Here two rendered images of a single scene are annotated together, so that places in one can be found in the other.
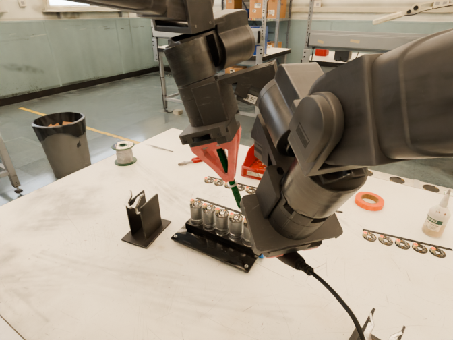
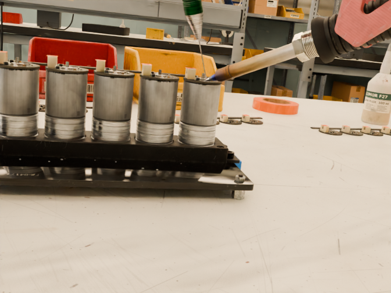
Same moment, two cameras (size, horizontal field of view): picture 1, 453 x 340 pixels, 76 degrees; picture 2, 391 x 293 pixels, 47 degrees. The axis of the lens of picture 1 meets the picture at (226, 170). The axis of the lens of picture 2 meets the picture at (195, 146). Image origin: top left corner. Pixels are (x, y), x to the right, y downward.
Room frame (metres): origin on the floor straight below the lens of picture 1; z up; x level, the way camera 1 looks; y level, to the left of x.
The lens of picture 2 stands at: (0.18, 0.16, 0.84)
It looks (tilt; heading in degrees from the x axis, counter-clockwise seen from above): 15 degrees down; 316
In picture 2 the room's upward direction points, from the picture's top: 6 degrees clockwise
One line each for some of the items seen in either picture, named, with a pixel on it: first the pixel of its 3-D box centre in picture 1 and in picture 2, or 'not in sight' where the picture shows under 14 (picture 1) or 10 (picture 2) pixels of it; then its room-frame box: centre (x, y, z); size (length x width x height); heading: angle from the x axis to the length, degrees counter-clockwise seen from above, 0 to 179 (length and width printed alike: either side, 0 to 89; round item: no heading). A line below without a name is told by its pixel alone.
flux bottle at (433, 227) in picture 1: (440, 211); (382, 84); (0.44, -0.40, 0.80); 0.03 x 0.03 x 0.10
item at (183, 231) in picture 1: (217, 243); (110, 168); (0.40, 0.02, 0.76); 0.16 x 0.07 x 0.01; 60
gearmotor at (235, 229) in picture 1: (235, 229); (156, 114); (0.41, -0.02, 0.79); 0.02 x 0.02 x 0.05
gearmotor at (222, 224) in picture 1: (222, 224); (112, 111); (0.42, 0.01, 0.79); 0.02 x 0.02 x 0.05
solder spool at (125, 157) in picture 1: (124, 152); not in sight; (0.75, 0.29, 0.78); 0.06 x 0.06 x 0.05
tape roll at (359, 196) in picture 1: (369, 200); (275, 105); (0.54, -0.32, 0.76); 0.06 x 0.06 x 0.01
